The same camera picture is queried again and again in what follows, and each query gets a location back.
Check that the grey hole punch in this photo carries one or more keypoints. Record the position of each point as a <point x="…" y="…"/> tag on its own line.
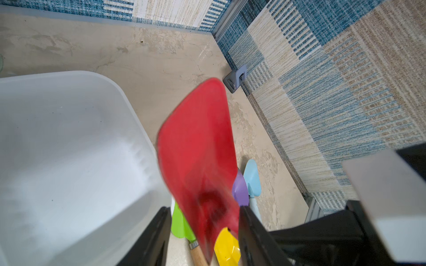
<point x="235" y="78"/>

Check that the light blue shovel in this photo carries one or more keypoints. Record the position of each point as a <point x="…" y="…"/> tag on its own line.
<point x="252" y="179"/>

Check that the green shovel wooden handle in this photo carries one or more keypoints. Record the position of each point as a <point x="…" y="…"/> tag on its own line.
<point x="181" y="229"/>

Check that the white plastic storage box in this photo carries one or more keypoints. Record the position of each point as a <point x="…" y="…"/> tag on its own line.
<point x="79" y="175"/>

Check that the yellow shovel blue tip right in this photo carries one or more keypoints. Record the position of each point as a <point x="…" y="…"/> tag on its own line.
<point x="227" y="249"/>

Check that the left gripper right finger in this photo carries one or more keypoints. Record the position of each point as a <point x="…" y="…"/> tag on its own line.
<point x="257" y="246"/>

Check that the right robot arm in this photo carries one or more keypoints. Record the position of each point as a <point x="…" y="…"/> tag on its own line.
<point x="385" y="226"/>

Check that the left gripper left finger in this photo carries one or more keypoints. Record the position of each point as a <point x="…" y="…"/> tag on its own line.
<point x="151" y="247"/>

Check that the red shovel wooden handle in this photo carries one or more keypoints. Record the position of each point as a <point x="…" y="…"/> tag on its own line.
<point x="197" y="159"/>

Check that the purple shovel pink handle right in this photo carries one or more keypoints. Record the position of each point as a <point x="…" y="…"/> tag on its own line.
<point x="239" y="190"/>

